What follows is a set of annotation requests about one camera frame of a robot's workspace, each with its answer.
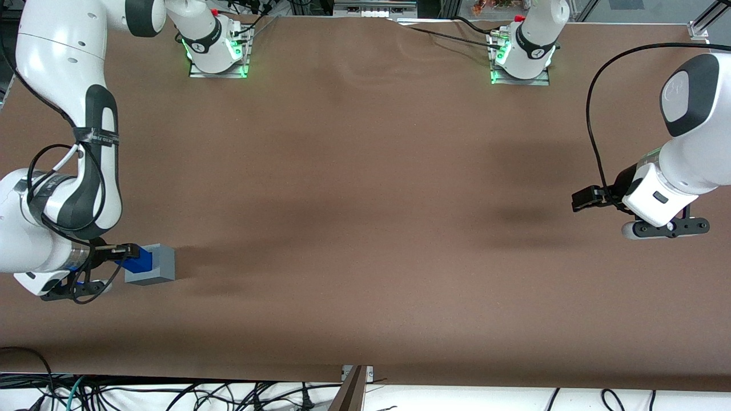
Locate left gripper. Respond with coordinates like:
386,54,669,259
572,162,701,228

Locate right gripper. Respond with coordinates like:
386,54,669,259
14,244,141,296

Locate blue plastic part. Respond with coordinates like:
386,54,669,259
122,247,153,272

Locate gray cube base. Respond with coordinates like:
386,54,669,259
124,244,176,285

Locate brown table cover sheet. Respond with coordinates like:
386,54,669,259
0,10,731,392

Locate white power strip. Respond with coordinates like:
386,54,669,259
334,0,417,18

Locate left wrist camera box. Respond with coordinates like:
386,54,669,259
621,217,710,240

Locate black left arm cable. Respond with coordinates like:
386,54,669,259
585,43,712,198

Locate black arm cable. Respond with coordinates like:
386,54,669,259
585,43,712,198
26,143,127,304

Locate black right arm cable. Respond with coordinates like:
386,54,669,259
26,143,127,304

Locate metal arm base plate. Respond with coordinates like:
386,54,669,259
188,26,252,79
490,31,551,86

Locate teal floor cable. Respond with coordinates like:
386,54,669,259
64,375,87,411

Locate black base supply cable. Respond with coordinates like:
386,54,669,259
454,16,503,36
391,19,503,51

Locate aluminium profile post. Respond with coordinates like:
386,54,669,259
328,365,367,411

